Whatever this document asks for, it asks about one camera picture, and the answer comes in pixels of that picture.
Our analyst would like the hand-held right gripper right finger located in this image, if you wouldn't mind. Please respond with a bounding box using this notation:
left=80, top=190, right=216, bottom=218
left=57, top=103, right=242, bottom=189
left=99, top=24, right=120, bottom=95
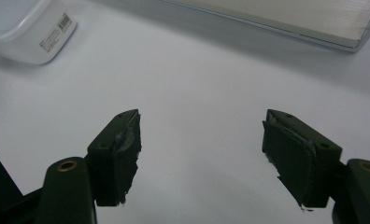
left=262, top=108, right=344, bottom=213

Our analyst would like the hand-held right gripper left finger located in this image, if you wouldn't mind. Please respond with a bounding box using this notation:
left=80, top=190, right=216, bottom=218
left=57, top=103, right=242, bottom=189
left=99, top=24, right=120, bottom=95
left=87, top=108, right=143, bottom=207

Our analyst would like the white plastic lidded container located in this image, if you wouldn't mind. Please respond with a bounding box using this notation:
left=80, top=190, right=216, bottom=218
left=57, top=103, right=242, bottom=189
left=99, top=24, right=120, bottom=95
left=0, top=0, right=78, bottom=65

